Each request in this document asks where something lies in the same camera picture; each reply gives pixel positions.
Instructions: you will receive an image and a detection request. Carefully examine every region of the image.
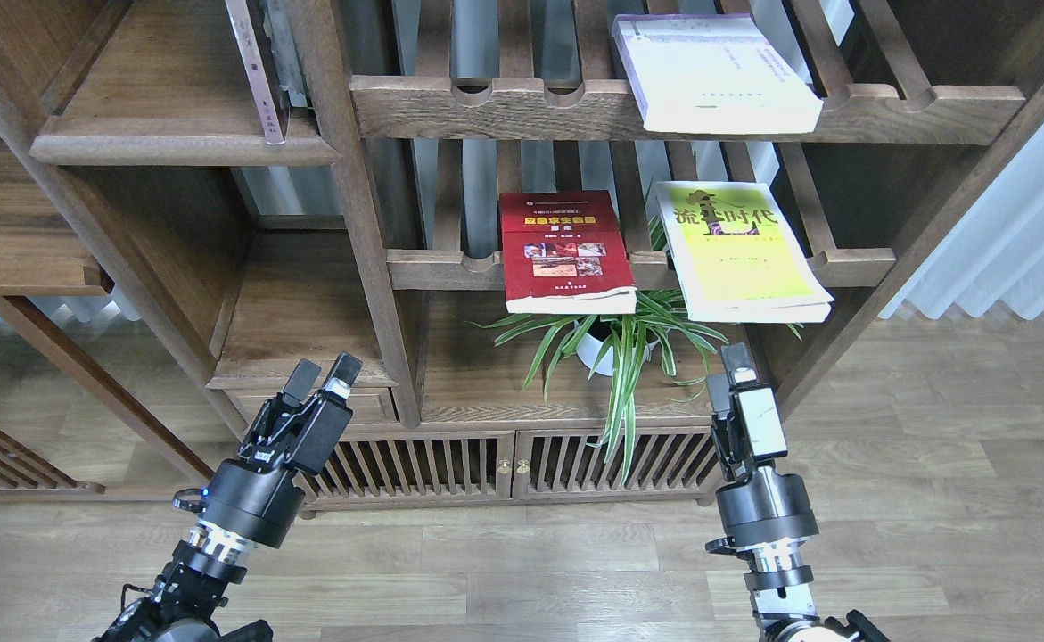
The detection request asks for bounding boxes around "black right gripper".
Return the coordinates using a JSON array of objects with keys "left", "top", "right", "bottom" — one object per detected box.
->
[{"left": 706, "top": 342, "right": 818, "bottom": 552}]

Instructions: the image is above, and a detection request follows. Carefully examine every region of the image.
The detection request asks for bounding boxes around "white plant pot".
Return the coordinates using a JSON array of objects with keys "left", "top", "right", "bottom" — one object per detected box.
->
[{"left": 576, "top": 320, "right": 620, "bottom": 375}]

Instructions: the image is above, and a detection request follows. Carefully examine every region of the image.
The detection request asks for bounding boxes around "grey upright book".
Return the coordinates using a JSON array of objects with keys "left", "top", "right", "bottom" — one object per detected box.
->
[{"left": 260, "top": 0, "right": 310, "bottom": 109}]

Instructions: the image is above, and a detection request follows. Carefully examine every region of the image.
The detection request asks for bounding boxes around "white purple paperback book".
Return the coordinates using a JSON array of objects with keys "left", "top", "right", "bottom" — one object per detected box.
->
[{"left": 612, "top": 13, "right": 823, "bottom": 135}]

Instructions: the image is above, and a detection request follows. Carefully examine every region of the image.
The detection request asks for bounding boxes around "dark wooden bookshelf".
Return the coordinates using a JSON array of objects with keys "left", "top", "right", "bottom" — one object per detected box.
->
[{"left": 0, "top": 1, "right": 1044, "bottom": 508}]

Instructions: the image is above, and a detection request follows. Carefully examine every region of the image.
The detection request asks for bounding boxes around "yellow green paperback book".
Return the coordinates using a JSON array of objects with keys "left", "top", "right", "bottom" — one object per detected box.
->
[{"left": 653, "top": 180, "right": 833, "bottom": 324}]

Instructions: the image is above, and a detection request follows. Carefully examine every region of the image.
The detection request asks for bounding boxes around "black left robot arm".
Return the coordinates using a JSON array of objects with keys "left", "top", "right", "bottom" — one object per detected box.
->
[{"left": 103, "top": 353, "right": 361, "bottom": 641}]

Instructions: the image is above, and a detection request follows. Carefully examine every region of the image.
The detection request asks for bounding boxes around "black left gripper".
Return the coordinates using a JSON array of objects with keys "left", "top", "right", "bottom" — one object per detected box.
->
[{"left": 174, "top": 352, "right": 362, "bottom": 548}]

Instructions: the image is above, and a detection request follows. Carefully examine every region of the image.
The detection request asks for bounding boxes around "green spider plant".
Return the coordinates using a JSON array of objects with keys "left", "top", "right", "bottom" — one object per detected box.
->
[{"left": 477, "top": 210, "right": 803, "bottom": 488}]

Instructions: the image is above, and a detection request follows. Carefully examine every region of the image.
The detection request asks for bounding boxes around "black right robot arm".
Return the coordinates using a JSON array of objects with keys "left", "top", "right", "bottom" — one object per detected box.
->
[{"left": 705, "top": 344, "right": 887, "bottom": 641}]

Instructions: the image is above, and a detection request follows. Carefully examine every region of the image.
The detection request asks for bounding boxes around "red paperback book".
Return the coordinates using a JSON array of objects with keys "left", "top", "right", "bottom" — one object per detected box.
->
[{"left": 498, "top": 190, "right": 637, "bottom": 314}]

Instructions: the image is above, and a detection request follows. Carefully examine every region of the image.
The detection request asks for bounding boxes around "white pleated curtain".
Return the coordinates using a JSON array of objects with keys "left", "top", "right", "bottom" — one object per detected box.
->
[{"left": 880, "top": 123, "right": 1044, "bottom": 318}]

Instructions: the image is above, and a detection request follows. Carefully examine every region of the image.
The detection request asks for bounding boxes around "thin upright pink book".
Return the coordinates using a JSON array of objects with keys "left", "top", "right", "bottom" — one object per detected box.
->
[{"left": 226, "top": 0, "right": 289, "bottom": 144}]

